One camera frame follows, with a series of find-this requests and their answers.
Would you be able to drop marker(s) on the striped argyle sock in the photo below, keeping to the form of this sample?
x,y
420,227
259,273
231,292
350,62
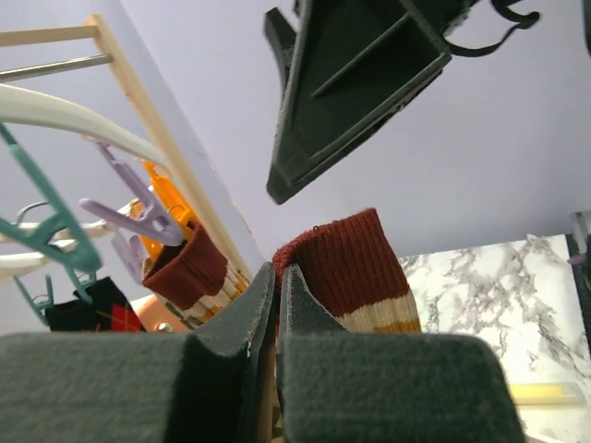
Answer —
x,y
194,280

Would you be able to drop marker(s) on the wooden clothes rack frame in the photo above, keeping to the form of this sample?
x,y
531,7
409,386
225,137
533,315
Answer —
x,y
161,117

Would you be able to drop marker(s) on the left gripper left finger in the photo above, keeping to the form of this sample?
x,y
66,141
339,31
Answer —
x,y
212,384

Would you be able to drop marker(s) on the yellow translucent tube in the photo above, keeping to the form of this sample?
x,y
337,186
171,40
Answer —
x,y
547,394

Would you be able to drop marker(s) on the white oval clip hanger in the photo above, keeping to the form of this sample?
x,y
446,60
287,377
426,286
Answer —
x,y
77,170

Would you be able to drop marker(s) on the black red yellow argyle sock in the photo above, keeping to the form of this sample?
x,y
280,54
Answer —
x,y
108,311

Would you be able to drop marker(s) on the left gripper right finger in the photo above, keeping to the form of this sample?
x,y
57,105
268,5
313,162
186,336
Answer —
x,y
342,386

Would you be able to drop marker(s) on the black metal base rail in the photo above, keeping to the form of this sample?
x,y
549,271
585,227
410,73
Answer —
x,y
578,243

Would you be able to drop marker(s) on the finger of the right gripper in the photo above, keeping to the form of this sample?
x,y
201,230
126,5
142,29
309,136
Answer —
x,y
355,65
282,39

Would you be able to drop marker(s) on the metal hanging rod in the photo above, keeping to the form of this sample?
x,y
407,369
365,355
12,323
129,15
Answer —
x,y
55,68

